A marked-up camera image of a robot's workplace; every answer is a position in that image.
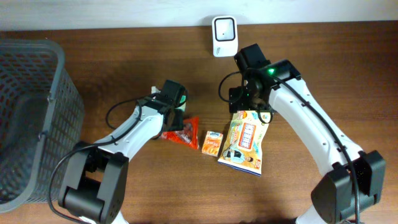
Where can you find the white barcode scanner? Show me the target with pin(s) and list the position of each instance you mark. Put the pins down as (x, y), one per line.
(225, 36)

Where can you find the red candy bag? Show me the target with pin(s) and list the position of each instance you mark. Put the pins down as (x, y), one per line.
(187, 136)

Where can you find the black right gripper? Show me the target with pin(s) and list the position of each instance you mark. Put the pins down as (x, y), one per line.
(240, 104)

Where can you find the beige wet wipes pack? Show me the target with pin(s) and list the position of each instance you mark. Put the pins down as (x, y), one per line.
(242, 149)

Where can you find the Kleenex tissue pack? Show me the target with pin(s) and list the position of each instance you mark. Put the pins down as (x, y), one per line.
(183, 101)

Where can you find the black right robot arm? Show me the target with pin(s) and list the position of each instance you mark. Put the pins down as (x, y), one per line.
(352, 179)

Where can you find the orange juice carton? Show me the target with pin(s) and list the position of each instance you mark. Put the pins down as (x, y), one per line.
(212, 143)

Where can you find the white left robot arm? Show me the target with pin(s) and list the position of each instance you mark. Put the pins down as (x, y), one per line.
(94, 184)

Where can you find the grey plastic basket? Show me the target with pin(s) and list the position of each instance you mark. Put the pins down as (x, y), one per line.
(41, 118)

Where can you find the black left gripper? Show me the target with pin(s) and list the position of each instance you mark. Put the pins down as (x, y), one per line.
(177, 119)

